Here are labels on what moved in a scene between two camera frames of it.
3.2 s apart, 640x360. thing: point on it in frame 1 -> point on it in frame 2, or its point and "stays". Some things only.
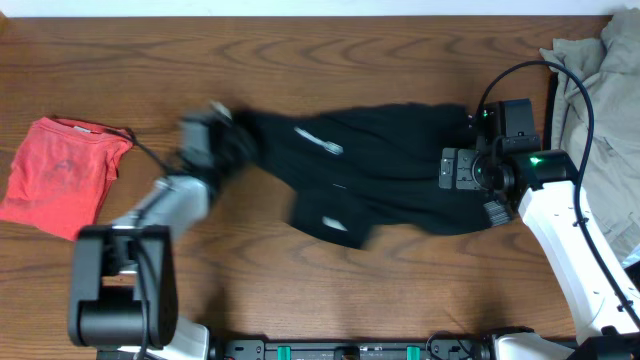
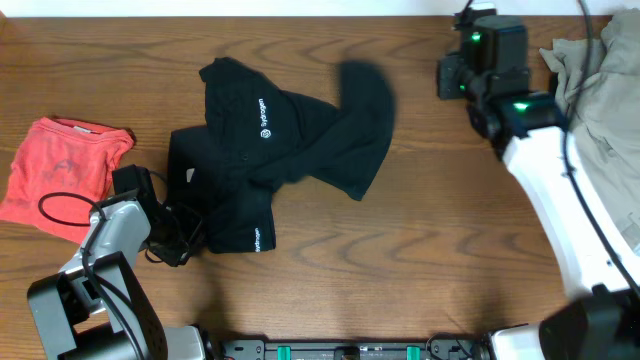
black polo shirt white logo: (357, 170) -> (256, 135)
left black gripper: (230, 145) -> (163, 220)
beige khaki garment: (609, 64) stays
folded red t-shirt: (60, 172) stays
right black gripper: (454, 168) -> (447, 76)
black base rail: (439, 346) stays
